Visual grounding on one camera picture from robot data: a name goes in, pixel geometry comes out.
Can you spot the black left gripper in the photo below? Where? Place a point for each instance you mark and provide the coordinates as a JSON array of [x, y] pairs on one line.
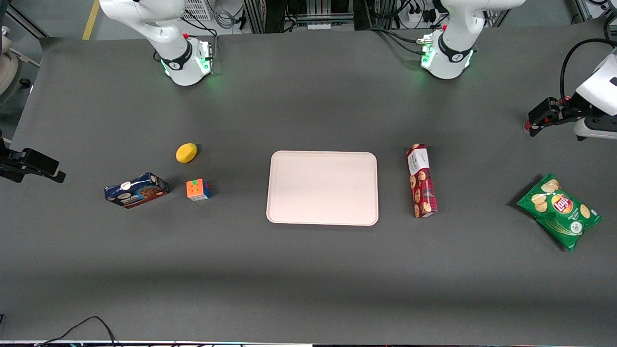
[[568, 111]]

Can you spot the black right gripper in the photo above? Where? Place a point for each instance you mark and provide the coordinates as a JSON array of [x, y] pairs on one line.
[[10, 163]]

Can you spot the red cookie box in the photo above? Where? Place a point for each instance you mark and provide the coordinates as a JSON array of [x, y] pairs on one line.
[[422, 188]]

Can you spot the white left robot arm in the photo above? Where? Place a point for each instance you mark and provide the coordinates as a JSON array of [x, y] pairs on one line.
[[453, 53]]

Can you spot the blue cookie box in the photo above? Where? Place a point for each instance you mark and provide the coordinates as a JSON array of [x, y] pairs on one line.
[[136, 190]]

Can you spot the beige plastic tray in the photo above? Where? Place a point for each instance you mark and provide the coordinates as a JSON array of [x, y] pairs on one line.
[[322, 188]]

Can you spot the red bottle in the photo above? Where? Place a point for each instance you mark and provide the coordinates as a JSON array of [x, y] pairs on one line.
[[527, 127]]

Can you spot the green Lay's chips bag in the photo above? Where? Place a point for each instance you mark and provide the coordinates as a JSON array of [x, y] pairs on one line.
[[559, 212]]

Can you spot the beige rounded floor object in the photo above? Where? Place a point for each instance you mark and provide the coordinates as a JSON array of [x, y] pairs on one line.
[[7, 72]]

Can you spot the yellow lemon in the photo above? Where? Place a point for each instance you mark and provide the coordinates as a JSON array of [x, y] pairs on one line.
[[186, 153]]

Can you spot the colourful puzzle cube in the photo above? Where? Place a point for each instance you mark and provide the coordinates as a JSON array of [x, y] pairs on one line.
[[197, 190]]

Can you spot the yellow floor tape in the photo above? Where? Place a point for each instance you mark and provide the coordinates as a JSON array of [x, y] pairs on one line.
[[90, 19]]

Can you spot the white power strip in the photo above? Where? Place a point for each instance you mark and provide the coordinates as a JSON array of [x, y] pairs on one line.
[[414, 17]]

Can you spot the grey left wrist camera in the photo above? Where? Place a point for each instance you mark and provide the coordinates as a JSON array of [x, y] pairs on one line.
[[597, 127]]

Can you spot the aluminium frame post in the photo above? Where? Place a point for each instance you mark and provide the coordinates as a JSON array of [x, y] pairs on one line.
[[254, 14]]

